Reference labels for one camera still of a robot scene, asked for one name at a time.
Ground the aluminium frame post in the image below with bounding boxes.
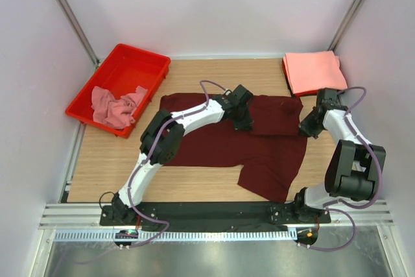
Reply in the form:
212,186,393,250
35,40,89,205
327,0,365,51
56,0,100,68

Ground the right aluminium frame post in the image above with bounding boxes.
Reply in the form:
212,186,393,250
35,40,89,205
327,0,365,51

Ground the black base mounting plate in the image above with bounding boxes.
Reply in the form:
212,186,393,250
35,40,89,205
99,201,331,233

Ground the red plastic bin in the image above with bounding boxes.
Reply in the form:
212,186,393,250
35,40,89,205
65,43,171,138

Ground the folded salmon pink t shirt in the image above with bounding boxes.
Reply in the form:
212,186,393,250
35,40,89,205
282,51,348,95

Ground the left aluminium frame post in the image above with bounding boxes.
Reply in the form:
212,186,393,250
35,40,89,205
56,0,100,68

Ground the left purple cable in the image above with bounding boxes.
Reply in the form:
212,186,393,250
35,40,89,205
54,79,234,265

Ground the pink crumpled t shirt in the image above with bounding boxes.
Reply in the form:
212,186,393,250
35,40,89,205
91,86,147,130

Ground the dark maroon t shirt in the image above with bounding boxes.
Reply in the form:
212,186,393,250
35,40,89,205
169,95,307,202

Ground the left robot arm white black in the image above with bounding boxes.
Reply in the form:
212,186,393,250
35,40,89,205
100,85,254,227

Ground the aluminium front rail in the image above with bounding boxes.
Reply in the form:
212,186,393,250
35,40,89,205
39,200,394,228

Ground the slotted white cable duct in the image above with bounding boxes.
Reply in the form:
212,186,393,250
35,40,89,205
54,228,297,243

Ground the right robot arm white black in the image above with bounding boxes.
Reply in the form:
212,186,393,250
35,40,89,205
292,88,386,223

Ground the folded red t shirt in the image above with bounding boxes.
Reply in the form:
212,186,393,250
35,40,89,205
281,60,294,97

